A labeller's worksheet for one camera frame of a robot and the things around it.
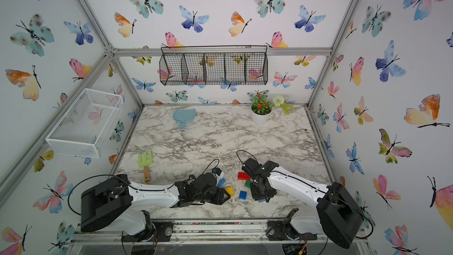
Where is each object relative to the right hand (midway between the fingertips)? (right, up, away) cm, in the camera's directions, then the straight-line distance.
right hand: (261, 194), depth 81 cm
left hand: (-14, -1, -1) cm, 14 cm away
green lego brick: (-5, +3, +5) cm, 8 cm away
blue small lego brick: (-8, -1, +2) cm, 8 cm away
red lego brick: (-8, +6, +7) cm, 12 cm away
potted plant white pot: (+4, +35, +26) cm, 44 cm away
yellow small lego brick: (-14, +1, +1) cm, 14 cm away
